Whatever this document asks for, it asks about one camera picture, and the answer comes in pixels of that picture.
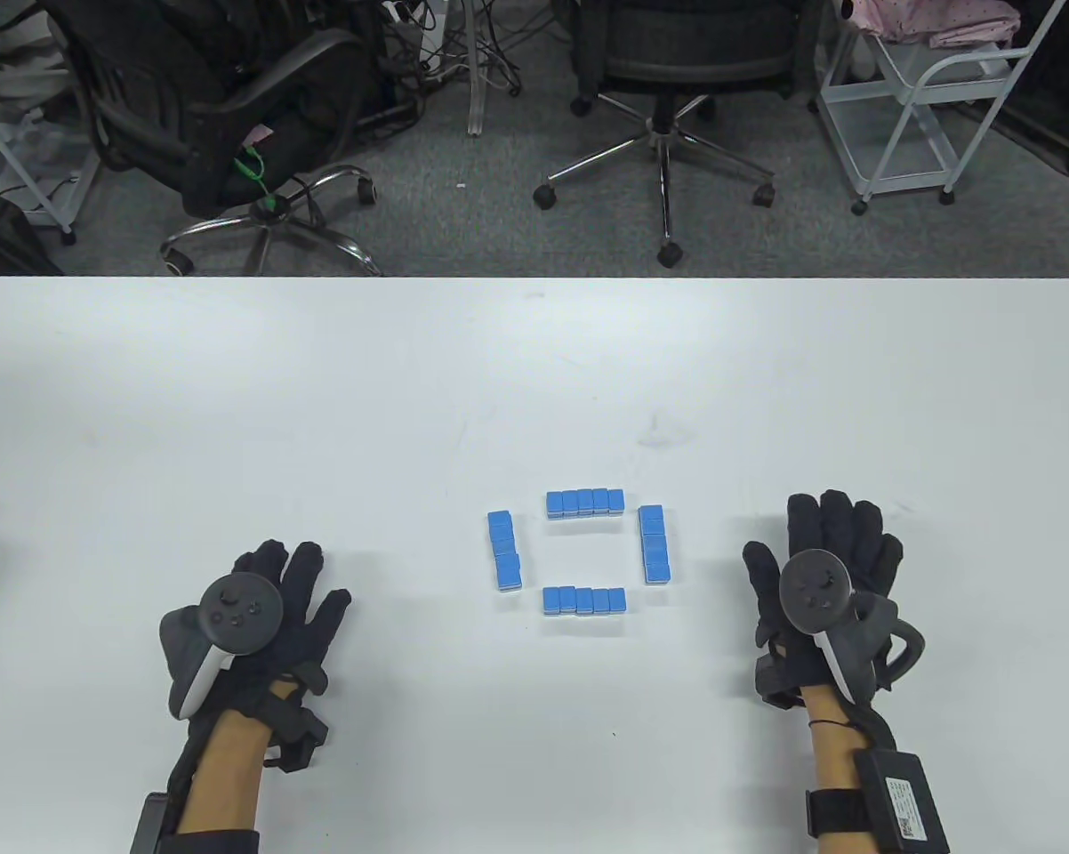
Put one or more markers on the person's left hand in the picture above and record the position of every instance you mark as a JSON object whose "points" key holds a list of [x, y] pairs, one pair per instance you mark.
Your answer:
{"points": [[308, 578]]}

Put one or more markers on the person's right hand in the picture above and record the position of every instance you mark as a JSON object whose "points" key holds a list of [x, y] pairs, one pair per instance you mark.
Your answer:
{"points": [[832, 525]]}

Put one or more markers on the blue mahjong tile wall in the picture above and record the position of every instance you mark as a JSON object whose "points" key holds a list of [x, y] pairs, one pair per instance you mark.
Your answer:
{"points": [[585, 503], [505, 551], [655, 544], [584, 600]]}

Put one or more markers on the person's left forearm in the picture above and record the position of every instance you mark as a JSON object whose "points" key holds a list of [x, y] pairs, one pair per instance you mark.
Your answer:
{"points": [[223, 774]]}

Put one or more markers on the dark left forearm box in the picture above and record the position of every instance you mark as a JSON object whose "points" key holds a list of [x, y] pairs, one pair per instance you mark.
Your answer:
{"points": [[150, 827]]}

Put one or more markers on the grey right hand controller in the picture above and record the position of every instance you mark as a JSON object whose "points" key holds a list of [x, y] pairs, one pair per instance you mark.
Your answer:
{"points": [[815, 592]]}

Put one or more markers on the grey hand controller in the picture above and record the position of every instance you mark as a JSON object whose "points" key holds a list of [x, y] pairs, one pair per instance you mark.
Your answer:
{"points": [[815, 592], [241, 614]]}

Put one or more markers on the grey left hand controller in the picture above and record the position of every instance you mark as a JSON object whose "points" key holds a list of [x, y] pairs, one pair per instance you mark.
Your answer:
{"points": [[241, 614]]}

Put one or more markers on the black left wrist module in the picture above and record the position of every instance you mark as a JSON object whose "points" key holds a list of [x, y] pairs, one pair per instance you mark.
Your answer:
{"points": [[299, 734]]}

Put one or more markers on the black wrist module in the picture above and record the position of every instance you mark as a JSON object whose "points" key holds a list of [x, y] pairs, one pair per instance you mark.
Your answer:
{"points": [[299, 734], [775, 680]]}

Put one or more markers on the black right wrist module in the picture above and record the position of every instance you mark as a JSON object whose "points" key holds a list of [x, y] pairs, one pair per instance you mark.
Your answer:
{"points": [[775, 680]]}

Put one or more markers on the black left sleeve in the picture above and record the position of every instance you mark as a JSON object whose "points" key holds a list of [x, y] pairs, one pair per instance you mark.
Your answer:
{"points": [[210, 843]]}

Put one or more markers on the black labelled sensor box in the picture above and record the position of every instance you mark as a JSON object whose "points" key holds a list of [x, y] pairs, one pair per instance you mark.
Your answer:
{"points": [[899, 801]]}

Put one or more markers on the white metal cart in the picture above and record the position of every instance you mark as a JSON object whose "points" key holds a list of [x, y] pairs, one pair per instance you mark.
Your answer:
{"points": [[895, 142]]}

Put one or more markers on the black office chair with armrests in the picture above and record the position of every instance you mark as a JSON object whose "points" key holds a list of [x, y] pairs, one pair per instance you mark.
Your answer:
{"points": [[223, 151]]}

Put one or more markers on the pink tag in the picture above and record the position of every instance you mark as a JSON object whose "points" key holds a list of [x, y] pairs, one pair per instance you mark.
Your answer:
{"points": [[259, 135]]}

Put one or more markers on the black backpack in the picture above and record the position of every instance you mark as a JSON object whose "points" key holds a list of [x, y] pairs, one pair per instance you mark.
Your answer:
{"points": [[1, 240]]}

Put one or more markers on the black office chair chrome base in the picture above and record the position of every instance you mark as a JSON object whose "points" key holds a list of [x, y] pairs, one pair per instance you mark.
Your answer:
{"points": [[695, 67]]}

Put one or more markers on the white metal rack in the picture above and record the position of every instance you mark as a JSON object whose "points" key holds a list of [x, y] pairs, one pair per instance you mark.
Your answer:
{"points": [[19, 167]]}

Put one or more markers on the pink cloth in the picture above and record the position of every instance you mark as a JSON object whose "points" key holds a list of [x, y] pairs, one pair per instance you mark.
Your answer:
{"points": [[944, 18]]}

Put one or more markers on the white power strip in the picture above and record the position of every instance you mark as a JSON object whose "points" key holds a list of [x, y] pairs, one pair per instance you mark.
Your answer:
{"points": [[428, 36]]}

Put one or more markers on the pile of white cloth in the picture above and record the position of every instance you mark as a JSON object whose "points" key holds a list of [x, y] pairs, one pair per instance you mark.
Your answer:
{"points": [[10, 76]]}

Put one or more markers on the clear white post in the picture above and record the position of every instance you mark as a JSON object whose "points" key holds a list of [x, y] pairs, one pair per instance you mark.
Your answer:
{"points": [[475, 89]]}

